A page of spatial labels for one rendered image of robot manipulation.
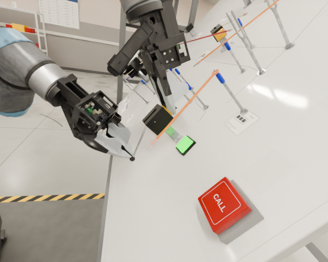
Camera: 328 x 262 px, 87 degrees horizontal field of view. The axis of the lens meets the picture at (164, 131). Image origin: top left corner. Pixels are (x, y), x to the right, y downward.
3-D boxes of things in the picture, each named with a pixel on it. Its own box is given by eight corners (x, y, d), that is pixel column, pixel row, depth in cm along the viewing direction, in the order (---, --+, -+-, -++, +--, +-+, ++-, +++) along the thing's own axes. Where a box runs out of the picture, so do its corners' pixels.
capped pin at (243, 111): (239, 115, 33) (208, 73, 28) (241, 109, 33) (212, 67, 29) (246, 115, 32) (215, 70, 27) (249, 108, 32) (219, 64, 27)
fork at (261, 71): (268, 69, 35) (236, 5, 29) (261, 76, 36) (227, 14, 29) (261, 68, 37) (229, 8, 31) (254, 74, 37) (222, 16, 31)
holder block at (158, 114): (152, 130, 43) (141, 120, 42) (167, 114, 43) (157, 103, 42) (157, 135, 40) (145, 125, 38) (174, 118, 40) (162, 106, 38)
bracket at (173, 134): (169, 136, 46) (156, 125, 44) (175, 130, 46) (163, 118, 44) (176, 143, 42) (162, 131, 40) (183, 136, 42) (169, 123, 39)
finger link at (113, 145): (131, 159, 36) (97, 129, 35) (122, 167, 40) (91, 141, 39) (140, 149, 38) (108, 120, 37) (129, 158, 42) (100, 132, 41)
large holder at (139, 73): (156, 67, 112) (141, 49, 105) (148, 82, 101) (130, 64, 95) (150, 72, 116) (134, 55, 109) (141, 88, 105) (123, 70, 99)
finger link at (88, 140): (103, 155, 37) (71, 128, 36) (101, 158, 38) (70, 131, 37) (117, 142, 41) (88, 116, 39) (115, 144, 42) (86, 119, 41)
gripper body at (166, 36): (192, 63, 35) (174, -7, 30) (154, 79, 34) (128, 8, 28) (177, 64, 42) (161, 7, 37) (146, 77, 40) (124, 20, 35)
